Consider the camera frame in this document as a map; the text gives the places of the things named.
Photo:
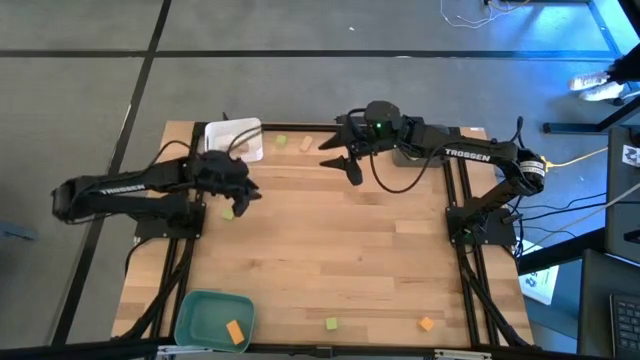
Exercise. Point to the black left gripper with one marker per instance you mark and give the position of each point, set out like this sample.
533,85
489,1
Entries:
222,172

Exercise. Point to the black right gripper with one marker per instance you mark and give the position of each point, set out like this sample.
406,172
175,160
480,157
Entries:
357,137

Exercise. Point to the green rounded block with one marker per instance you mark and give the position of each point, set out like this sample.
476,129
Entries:
228,214

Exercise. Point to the natural wood rectangular block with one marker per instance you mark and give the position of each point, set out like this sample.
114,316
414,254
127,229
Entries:
223,141
305,143

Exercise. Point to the natural wood cube block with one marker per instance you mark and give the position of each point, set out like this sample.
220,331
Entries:
243,147

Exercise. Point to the green cube block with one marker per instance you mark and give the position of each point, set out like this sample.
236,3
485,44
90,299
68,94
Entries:
281,140
331,323

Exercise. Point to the green rectangular block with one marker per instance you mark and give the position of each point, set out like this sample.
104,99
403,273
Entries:
411,156

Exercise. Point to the orange rectangular block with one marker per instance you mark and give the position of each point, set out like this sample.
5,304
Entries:
235,332

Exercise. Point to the orange cube block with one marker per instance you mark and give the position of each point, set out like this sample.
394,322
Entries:
426,323

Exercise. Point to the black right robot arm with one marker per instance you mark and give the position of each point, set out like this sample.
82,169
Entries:
467,155

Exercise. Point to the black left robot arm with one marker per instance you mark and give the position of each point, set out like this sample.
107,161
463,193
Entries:
122,190

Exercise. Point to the grey translucent plastic bin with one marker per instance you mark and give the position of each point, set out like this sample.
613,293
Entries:
400,161

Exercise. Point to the white plastic bin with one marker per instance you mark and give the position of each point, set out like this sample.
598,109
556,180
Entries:
220,130

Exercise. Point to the teal plastic bin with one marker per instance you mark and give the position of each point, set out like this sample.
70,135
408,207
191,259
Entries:
210,315

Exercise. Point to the black crossbar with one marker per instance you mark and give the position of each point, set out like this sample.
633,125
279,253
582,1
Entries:
100,346

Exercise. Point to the black metal stand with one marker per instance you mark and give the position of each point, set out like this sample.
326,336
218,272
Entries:
570,128

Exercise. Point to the white printed paper sheet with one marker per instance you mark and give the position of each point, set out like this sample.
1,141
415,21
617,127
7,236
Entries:
537,282

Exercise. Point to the person's shoe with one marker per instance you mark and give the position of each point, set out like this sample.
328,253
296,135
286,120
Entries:
590,79
602,91

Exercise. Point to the dark grey box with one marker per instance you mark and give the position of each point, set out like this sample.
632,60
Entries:
622,200

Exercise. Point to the white marker label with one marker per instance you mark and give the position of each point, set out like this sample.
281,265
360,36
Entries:
631,155

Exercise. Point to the dark grey desk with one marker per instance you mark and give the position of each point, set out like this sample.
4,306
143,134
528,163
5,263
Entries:
595,310

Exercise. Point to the person's leg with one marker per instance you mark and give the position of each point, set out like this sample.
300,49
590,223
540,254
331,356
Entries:
625,67

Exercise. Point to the black keyboard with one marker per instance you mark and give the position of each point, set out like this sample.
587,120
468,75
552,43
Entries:
625,325

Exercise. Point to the black aluminium table frame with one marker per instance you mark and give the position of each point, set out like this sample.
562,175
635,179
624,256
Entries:
300,126

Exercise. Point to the silver metal bracket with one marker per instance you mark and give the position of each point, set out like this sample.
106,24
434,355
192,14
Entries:
180,350
462,355

